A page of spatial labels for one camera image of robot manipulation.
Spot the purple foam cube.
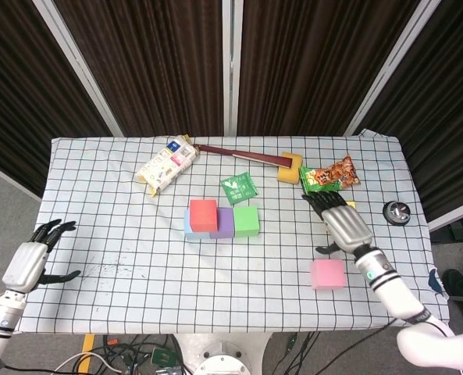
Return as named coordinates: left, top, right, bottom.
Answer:
left=209, top=207, right=236, bottom=240

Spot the green tea sachet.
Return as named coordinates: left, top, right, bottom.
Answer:
left=219, top=171, right=258, bottom=205

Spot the white partition frame post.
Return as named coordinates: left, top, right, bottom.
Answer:
left=342, top=0, right=443, bottom=138
left=221, top=0, right=242, bottom=138
left=31, top=0, right=125, bottom=138

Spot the dark brown partition panel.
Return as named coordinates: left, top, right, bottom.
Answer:
left=237, top=0, right=422, bottom=138
left=0, top=0, right=113, bottom=198
left=53, top=0, right=225, bottom=138
left=358, top=0, right=463, bottom=223

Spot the black round knob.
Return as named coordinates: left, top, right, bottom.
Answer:
left=382, top=200, right=411, bottom=227

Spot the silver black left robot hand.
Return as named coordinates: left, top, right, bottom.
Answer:
left=1, top=219, right=82, bottom=294

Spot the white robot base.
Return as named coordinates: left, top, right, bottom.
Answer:
left=174, top=334, right=273, bottom=375

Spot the dark blue tablecloth clip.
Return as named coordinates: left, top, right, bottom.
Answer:
left=428, top=268, right=443, bottom=293

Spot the white floor cable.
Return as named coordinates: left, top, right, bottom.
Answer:
left=53, top=351, right=125, bottom=375

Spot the white black grid tablecloth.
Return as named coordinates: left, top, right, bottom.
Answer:
left=18, top=128, right=451, bottom=335

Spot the green foam cube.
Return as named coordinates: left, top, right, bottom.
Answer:
left=233, top=205, right=261, bottom=238

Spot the yellow foam cube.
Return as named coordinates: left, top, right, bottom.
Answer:
left=324, top=201, right=358, bottom=235

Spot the green circuit board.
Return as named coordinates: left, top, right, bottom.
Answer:
left=151, top=347, right=176, bottom=366

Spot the pink foam cube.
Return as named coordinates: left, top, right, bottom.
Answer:
left=309, top=258, right=347, bottom=291

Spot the green orange snack bag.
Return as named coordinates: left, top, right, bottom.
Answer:
left=298, top=153, right=361, bottom=195

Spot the light blue foam cube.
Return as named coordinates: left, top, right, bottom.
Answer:
left=183, top=209, right=212, bottom=240

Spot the red foam cube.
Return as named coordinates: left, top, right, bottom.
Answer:
left=189, top=198, right=219, bottom=232

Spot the yellow sponge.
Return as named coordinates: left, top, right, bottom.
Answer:
left=276, top=152, right=304, bottom=184

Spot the black floor cable bundle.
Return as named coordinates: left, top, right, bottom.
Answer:
left=277, top=331, right=333, bottom=375
left=98, top=334, right=185, bottom=375

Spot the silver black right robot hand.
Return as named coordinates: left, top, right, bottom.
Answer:
left=301, top=191, right=375, bottom=259

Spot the dark red book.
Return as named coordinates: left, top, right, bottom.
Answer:
left=194, top=143, right=290, bottom=170

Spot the white printed snack pack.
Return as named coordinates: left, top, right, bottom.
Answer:
left=134, top=134, right=200, bottom=198

